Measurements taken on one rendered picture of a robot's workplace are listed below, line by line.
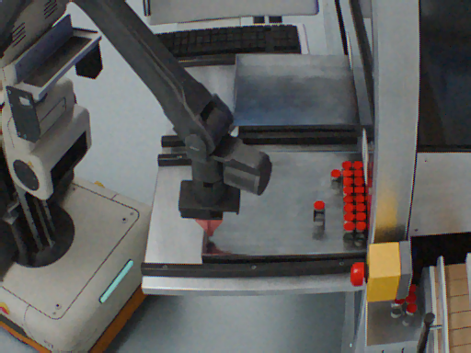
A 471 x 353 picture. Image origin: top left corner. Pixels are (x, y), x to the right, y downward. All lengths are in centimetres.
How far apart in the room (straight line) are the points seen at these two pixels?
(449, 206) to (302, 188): 41
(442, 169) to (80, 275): 135
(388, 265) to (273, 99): 65
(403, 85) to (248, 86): 78
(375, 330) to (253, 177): 34
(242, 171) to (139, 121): 190
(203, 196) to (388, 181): 34
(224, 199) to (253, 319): 110
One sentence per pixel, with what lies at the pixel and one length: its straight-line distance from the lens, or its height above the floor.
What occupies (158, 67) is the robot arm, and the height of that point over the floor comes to 127.
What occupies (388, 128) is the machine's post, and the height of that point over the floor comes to 125.
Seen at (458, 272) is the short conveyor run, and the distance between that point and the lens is 133.
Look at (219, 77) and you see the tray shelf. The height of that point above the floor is 88.
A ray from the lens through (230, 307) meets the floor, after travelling 245.
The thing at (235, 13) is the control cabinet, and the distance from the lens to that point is 217.
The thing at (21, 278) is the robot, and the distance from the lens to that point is 230.
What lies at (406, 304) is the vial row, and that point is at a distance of 130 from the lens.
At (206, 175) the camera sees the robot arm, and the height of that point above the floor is 107.
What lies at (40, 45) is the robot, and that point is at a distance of 172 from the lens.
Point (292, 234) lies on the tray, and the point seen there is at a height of 88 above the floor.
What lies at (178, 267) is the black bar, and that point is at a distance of 139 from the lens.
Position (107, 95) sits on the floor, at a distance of 333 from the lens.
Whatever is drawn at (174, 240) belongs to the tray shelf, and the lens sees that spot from 146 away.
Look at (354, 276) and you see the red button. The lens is 121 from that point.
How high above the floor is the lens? 195
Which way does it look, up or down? 43 degrees down
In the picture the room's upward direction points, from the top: 6 degrees counter-clockwise
